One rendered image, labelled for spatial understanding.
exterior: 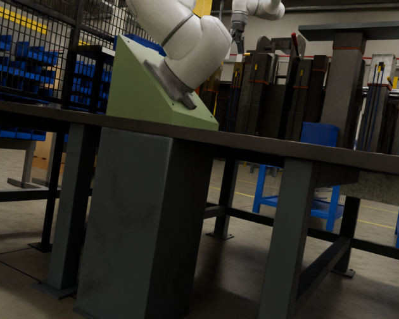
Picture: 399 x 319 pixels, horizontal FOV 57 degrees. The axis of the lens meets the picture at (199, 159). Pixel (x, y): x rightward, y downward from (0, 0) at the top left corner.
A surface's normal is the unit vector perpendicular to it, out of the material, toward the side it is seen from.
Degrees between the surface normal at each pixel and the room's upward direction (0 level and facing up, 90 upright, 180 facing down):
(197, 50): 107
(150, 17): 119
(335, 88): 90
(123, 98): 90
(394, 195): 90
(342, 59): 90
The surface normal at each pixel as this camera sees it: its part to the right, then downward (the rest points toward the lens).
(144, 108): -0.45, -0.04
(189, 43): -0.11, 0.30
